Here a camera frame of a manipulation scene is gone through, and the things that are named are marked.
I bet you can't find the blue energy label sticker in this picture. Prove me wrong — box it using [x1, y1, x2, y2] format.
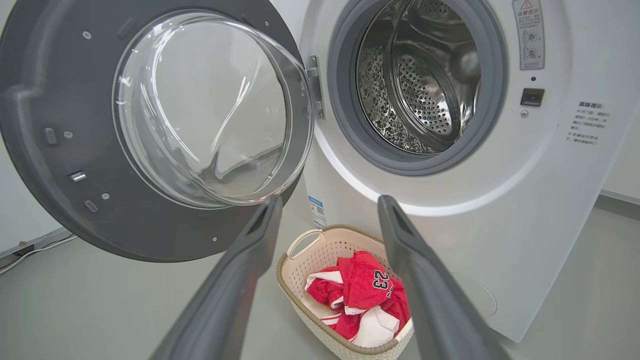
[308, 195, 327, 229]

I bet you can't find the white floor cable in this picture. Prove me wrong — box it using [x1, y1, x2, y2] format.
[0, 234, 78, 275]

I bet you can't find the red and white jersey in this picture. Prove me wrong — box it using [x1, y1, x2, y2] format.
[304, 251, 412, 348]

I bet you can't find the cream perforated laundry basket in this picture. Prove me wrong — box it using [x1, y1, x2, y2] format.
[276, 224, 416, 360]

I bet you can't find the white front-load washing machine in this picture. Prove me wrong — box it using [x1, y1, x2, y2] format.
[270, 0, 640, 343]

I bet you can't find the grey warning label sticker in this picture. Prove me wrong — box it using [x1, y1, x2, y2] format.
[512, 0, 546, 71]

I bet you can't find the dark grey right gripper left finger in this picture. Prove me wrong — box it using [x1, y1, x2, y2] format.
[150, 195, 284, 360]

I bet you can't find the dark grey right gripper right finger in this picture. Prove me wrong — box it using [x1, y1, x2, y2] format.
[377, 195, 511, 360]

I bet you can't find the round dark glass washer door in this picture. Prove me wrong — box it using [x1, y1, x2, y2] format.
[0, 0, 316, 263]

